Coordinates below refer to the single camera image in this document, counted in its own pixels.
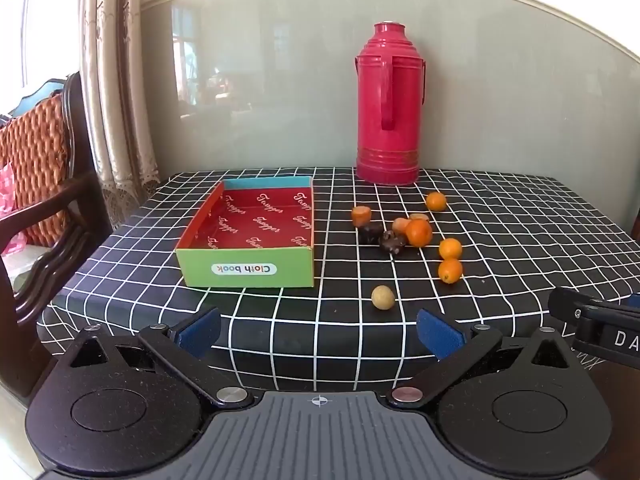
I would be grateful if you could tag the red thermos flask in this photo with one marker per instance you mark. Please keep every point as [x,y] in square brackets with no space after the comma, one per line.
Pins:
[390,110]

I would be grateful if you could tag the cut orange fruit half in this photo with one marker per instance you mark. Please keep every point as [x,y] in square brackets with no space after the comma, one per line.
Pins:
[361,215]

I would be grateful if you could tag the green and red cardboard box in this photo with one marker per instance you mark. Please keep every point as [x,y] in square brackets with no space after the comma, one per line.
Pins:
[250,225]

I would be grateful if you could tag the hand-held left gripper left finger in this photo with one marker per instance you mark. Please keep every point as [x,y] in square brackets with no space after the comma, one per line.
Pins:
[202,332]

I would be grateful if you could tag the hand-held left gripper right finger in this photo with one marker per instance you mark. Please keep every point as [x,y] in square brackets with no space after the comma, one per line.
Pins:
[440,335]

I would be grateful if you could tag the beige lace curtain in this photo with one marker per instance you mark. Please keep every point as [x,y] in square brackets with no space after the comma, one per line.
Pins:
[120,110]

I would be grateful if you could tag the tan longan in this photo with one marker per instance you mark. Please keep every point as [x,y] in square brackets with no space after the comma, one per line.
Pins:
[383,297]

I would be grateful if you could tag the blue cloth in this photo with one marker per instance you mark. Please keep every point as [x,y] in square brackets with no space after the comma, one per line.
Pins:
[35,91]

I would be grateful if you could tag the orange woven cushion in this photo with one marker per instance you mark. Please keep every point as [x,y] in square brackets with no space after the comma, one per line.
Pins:
[40,160]

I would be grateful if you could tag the large orange mandarin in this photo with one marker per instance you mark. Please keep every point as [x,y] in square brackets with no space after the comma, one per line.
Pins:
[419,233]

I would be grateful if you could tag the dark wooden chair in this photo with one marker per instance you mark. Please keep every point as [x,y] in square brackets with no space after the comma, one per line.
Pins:
[75,195]

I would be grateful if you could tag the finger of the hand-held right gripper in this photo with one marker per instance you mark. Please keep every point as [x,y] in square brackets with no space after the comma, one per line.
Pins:
[565,302]

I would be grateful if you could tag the black white checkered tablecloth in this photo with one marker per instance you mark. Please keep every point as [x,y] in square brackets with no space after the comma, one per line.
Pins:
[300,340]

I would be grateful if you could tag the pink plastic bag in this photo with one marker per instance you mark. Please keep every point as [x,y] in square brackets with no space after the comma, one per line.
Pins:
[6,185]

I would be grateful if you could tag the small orange kumquat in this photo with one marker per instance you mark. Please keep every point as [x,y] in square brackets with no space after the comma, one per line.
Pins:
[450,270]
[436,201]
[450,248]

